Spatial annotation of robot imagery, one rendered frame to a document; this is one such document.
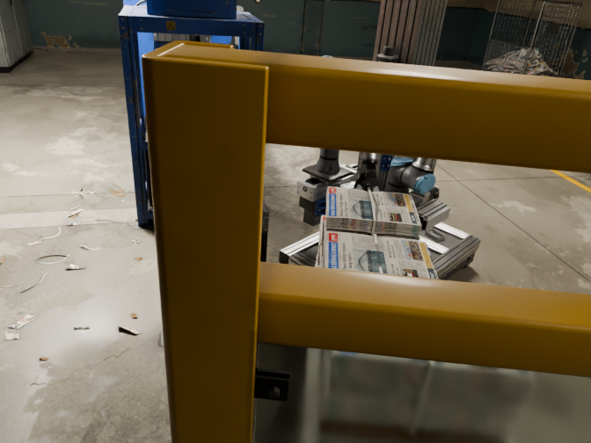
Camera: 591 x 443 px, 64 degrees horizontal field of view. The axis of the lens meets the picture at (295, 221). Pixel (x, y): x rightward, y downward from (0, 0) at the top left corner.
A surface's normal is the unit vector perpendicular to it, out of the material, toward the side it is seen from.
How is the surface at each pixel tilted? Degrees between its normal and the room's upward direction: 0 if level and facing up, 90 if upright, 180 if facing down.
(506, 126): 90
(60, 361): 0
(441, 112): 90
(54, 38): 90
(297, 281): 0
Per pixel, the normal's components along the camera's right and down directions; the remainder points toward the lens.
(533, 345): -0.07, 0.47
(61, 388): 0.07, -0.88
